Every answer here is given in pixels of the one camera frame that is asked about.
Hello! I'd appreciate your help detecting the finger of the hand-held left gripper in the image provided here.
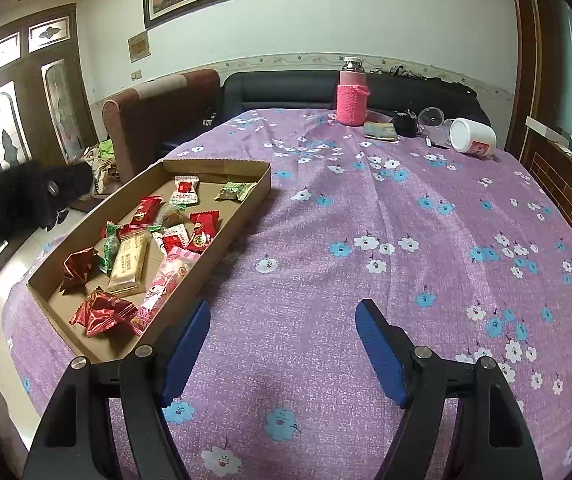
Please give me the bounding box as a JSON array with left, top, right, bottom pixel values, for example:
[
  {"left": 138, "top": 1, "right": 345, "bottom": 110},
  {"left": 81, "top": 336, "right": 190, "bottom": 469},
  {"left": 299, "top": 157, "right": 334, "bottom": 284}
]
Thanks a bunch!
[{"left": 40, "top": 160, "right": 93, "bottom": 229}]

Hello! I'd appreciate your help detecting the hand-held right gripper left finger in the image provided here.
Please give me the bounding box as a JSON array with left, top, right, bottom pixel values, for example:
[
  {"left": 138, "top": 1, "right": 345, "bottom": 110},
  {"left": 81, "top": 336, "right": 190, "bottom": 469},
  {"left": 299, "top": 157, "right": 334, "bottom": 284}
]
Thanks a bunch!
[{"left": 22, "top": 300, "right": 211, "bottom": 480}]

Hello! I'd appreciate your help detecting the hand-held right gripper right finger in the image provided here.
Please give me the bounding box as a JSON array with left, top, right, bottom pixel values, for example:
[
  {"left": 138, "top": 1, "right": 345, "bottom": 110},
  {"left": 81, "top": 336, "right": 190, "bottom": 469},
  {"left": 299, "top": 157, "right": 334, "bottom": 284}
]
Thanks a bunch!
[{"left": 355, "top": 299, "right": 546, "bottom": 480}]

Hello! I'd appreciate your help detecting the pink snack packet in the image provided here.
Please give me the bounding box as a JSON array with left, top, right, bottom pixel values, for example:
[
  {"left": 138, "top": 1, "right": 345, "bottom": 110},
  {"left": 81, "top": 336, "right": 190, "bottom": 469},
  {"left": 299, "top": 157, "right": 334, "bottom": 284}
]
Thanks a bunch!
[{"left": 130, "top": 247, "right": 202, "bottom": 337}]

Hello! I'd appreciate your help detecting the green and white candy packet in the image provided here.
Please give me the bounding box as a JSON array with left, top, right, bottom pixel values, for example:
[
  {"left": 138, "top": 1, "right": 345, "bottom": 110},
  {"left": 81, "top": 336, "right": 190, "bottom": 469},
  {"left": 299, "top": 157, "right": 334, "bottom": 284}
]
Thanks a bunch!
[{"left": 100, "top": 222, "right": 123, "bottom": 274}]

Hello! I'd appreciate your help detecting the crinkled red foil packet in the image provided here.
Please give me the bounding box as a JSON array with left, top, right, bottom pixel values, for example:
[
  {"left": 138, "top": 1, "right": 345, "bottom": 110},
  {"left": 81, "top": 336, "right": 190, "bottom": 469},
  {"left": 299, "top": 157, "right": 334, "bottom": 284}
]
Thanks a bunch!
[
  {"left": 69, "top": 287, "right": 138, "bottom": 337},
  {"left": 60, "top": 247, "right": 100, "bottom": 289}
]

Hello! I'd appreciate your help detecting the red packet with round label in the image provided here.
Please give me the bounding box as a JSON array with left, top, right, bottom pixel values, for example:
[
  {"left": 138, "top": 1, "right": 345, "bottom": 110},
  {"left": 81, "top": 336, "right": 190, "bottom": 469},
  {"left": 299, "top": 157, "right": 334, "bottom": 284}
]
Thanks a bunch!
[{"left": 133, "top": 195, "right": 163, "bottom": 226}]

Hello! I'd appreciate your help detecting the beige wafer packet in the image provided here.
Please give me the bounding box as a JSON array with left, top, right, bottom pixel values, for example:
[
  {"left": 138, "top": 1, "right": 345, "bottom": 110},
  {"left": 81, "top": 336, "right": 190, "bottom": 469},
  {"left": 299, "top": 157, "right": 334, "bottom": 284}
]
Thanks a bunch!
[{"left": 108, "top": 232, "right": 151, "bottom": 296}]

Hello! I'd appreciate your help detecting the shallow cardboard box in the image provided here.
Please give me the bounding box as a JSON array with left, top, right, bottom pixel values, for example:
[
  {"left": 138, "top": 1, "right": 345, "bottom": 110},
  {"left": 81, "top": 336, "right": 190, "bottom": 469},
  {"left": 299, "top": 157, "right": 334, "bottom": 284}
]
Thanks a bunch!
[{"left": 26, "top": 158, "right": 273, "bottom": 365}]

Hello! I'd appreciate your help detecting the brown snack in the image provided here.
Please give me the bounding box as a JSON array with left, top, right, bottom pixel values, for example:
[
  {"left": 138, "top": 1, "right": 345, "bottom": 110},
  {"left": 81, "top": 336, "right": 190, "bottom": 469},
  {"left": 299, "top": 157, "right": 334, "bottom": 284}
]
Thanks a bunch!
[{"left": 155, "top": 204, "right": 187, "bottom": 229}]

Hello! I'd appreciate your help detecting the long white red packet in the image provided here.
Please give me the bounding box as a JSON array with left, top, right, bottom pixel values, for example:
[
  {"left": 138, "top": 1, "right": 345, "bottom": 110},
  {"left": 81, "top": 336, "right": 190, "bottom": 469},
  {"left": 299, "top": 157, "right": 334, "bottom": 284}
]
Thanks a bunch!
[{"left": 150, "top": 224, "right": 189, "bottom": 256}]

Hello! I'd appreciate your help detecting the white packet with red label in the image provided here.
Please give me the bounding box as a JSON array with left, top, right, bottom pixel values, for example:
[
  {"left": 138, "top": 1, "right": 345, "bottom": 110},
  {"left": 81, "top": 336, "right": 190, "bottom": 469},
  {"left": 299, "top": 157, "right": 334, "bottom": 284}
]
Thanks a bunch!
[{"left": 169, "top": 175, "right": 202, "bottom": 206}]

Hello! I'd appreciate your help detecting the red snack packet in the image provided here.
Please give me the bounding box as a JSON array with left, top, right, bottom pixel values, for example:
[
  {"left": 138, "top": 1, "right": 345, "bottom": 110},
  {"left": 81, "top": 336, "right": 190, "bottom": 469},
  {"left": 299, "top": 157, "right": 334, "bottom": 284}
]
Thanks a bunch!
[{"left": 187, "top": 211, "right": 221, "bottom": 253}]

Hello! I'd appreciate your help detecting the olive green snack packet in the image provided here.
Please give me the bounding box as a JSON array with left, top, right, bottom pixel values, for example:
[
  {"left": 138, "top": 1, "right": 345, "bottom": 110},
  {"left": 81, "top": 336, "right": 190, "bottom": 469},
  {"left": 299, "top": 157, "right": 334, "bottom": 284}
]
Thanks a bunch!
[{"left": 214, "top": 181, "right": 258, "bottom": 202}]

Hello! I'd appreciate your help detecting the dark slipper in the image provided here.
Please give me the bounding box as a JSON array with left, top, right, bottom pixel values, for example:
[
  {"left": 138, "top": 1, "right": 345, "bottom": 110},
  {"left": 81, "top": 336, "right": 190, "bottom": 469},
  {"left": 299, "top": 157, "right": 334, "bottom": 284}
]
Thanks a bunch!
[{"left": 45, "top": 207, "right": 70, "bottom": 231}]

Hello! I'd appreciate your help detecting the pile of plastic bags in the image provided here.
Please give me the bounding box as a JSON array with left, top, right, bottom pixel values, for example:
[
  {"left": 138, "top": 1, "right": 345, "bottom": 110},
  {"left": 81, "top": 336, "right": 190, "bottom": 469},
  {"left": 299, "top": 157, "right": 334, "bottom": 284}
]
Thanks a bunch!
[{"left": 83, "top": 140, "right": 117, "bottom": 194}]

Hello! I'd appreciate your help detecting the brown armchair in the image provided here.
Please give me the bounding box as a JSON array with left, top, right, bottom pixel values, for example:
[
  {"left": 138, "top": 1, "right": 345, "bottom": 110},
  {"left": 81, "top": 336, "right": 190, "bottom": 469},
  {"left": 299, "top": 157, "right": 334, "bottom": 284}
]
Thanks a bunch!
[{"left": 102, "top": 68, "right": 221, "bottom": 184}]

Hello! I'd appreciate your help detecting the wooden door with glass panes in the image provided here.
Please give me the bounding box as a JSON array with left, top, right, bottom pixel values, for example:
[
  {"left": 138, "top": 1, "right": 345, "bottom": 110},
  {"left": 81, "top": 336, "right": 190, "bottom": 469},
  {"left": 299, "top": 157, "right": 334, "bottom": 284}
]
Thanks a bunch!
[{"left": 0, "top": 2, "right": 100, "bottom": 291}]

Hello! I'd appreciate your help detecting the small framed certificate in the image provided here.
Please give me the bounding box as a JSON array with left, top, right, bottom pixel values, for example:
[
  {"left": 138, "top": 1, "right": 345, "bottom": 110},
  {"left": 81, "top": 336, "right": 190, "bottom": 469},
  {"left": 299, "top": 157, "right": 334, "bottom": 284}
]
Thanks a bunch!
[{"left": 127, "top": 30, "right": 152, "bottom": 64}]

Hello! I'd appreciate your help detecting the purple floral tablecloth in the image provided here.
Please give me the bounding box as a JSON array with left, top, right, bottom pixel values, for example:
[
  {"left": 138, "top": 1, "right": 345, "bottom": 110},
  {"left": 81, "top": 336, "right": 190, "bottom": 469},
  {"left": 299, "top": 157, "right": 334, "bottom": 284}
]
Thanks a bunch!
[{"left": 1, "top": 107, "right": 572, "bottom": 480}]

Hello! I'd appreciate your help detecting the green fabric wallet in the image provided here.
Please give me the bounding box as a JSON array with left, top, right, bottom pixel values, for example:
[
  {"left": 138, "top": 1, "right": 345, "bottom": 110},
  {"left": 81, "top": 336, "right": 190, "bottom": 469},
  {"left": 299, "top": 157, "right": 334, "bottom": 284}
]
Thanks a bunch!
[{"left": 363, "top": 121, "right": 399, "bottom": 142}]

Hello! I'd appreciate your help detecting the small black pouch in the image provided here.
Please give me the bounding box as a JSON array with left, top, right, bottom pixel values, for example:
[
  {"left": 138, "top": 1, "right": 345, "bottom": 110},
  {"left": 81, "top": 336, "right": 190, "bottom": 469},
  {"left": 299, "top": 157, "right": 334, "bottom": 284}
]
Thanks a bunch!
[{"left": 393, "top": 110, "right": 421, "bottom": 138}]

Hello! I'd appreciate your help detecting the white jar with red label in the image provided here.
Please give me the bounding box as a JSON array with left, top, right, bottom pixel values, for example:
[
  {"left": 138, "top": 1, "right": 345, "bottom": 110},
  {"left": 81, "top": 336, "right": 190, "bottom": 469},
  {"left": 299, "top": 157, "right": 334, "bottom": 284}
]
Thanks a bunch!
[{"left": 448, "top": 117, "right": 498, "bottom": 159}]

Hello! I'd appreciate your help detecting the black sofa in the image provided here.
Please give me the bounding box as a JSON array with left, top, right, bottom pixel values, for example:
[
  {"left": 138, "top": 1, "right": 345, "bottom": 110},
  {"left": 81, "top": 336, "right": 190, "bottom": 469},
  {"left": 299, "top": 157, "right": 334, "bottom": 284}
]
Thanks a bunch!
[{"left": 158, "top": 69, "right": 491, "bottom": 156}]

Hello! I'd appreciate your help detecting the wooden cabinet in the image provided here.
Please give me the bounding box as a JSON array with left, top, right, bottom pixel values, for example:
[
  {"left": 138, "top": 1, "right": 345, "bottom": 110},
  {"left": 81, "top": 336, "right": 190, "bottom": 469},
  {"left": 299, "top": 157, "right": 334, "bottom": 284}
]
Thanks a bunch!
[{"left": 506, "top": 0, "right": 572, "bottom": 281}]

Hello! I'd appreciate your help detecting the clear glass jar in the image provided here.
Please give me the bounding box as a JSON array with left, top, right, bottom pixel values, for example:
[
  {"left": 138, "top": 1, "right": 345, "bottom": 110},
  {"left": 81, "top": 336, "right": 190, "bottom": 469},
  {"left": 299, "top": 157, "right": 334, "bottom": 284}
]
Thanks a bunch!
[{"left": 418, "top": 106, "right": 454, "bottom": 129}]

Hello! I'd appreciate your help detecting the pink sleeved bottle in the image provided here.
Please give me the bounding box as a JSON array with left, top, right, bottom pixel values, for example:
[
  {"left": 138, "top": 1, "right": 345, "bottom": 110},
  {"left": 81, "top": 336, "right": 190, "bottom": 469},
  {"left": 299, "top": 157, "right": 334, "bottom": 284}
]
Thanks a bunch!
[{"left": 336, "top": 56, "right": 371, "bottom": 126}]

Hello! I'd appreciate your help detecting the dark clothes pile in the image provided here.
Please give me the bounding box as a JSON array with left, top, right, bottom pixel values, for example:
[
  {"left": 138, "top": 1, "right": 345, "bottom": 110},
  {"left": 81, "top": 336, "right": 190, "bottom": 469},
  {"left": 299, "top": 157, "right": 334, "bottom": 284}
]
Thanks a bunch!
[{"left": 366, "top": 64, "right": 479, "bottom": 99}]

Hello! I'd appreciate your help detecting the white flat box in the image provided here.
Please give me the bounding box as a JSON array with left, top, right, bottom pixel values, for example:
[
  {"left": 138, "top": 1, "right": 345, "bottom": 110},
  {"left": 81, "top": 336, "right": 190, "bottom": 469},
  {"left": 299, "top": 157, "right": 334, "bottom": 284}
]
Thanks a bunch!
[{"left": 525, "top": 115, "right": 572, "bottom": 144}]

